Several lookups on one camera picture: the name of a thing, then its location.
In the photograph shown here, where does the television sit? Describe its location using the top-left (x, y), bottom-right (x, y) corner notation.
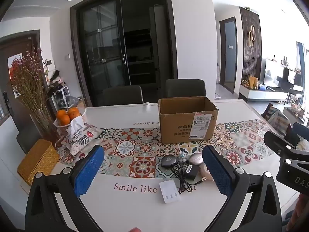
top-left (264, 58), bottom-right (286, 88)

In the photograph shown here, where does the dark blue chair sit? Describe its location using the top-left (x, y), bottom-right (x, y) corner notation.
top-left (291, 122), bottom-right (309, 148)

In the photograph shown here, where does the dried flower bouquet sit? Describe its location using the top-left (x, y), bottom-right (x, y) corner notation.
top-left (9, 49), bottom-right (56, 118)

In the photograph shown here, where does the grey round case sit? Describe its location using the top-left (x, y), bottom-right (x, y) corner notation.
top-left (161, 155), bottom-right (179, 168)

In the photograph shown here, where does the white television cabinet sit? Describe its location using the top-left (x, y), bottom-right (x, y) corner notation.
top-left (239, 83), bottom-right (290, 102)

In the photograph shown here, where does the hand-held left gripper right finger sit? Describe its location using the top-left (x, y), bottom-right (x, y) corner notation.
top-left (202, 145), bottom-right (283, 232)

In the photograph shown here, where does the floral cloth tissue pouch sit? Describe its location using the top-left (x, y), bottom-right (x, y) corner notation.
top-left (60, 116), bottom-right (103, 155)

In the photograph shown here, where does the gold wall ornament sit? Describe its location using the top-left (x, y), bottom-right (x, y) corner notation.
top-left (248, 25), bottom-right (256, 48)

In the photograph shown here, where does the yellow woven box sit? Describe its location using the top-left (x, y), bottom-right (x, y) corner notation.
top-left (17, 139), bottom-right (60, 187)

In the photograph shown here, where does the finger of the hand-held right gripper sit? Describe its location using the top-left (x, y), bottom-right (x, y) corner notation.
top-left (264, 130), bottom-right (300, 155)
top-left (276, 158), bottom-right (309, 190)

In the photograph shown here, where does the dark slatted wall panel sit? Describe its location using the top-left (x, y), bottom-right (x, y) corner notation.
top-left (239, 7), bottom-right (262, 85)

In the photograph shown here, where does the brown cardboard box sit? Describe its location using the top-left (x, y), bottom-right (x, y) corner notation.
top-left (158, 96), bottom-right (219, 145)

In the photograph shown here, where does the silver egg-shaped case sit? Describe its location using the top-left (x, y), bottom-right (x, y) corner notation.
top-left (188, 152), bottom-right (205, 166)

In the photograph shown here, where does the person's right forearm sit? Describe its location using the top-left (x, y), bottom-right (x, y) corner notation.
top-left (293, 193), bottom-right (309, 232)

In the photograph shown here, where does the dark dining chair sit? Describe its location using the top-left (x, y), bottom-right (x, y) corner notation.
top-left (16, 125), bottom-right (41, 154)

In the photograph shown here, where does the dark hallway door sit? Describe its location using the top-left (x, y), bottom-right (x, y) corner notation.
top-left (219, 17), bottom-right (238, 95)

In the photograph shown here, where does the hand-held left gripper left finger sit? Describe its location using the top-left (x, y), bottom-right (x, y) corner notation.
top-left (25, 144), bottom-right (105, 232)

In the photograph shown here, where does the chair with striped cloth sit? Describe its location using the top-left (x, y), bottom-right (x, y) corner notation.
top-left (264, 103), bottom-right (293, 136)

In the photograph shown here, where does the small white box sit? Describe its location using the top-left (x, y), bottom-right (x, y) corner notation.
top-left (159, 180), bottom-right (182, 204)

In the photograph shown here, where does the grey dining chair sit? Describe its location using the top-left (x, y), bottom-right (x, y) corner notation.
top-left (102, 85), bottom-right (144, 107)
top-left (165, 78), bottom-right (207, 100)

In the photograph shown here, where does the patterned table cover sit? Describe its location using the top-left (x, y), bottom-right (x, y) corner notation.
top-left (19, 100), bottom-right (305, 232)

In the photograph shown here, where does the brown entrance door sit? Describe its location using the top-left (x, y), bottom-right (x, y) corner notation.
top-left (0, 30), bottom-right (41, 126)

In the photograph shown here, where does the small peach doll figurine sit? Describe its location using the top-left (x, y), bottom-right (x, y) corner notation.
top-left (197, 164), bottom-right (213, 182)

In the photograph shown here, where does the white wire fruit basket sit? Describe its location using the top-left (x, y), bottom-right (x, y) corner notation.
top-left (53, 107), bottom-right (87, 136)

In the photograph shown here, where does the black power adapter with cable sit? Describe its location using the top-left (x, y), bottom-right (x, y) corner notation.
top-left (169, 160), bottom-right (204, 186)

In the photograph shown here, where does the dark glass sliding door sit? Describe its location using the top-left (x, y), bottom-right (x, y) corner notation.
top-left (70, 0), bottom-right (179, 107)

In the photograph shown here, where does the glass vase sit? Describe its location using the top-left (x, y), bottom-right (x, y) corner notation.
top-left (30, 106), bottom-right (59, 148)

